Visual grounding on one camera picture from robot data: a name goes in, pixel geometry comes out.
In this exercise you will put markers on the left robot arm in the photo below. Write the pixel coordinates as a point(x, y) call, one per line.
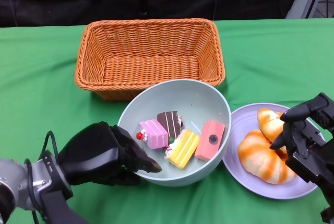
point(15, 177)

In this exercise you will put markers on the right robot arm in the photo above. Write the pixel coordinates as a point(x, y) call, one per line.
point(328, 205)

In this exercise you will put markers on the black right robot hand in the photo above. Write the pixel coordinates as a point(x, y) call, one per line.
point(313, 156)

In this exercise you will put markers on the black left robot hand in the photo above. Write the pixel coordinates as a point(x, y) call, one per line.
point(94, 151)

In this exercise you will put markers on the lavender round plate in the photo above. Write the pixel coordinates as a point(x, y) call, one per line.
point(240, 119)

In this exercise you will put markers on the grey-green round bowl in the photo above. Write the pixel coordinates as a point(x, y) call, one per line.
point(182, 96)

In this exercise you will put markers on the oval orange striped bread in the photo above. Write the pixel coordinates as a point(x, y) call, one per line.
point(261, 158)

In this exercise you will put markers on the brown chocolate cake piece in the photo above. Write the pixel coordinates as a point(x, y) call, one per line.
point(169, 123)

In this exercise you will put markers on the pink cake slice black dot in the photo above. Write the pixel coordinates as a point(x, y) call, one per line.
point(208, 140)

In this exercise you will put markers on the green tablecloth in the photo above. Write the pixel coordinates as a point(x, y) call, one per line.
point(78, 91)

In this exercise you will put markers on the orange wicker basket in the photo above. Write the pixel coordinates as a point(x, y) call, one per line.
point(151, 64)

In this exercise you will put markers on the pink cake with red cherry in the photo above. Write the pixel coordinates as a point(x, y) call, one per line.
point(155, 135)

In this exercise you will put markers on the yellow layered cake slice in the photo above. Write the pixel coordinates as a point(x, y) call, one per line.
point(182, 148)

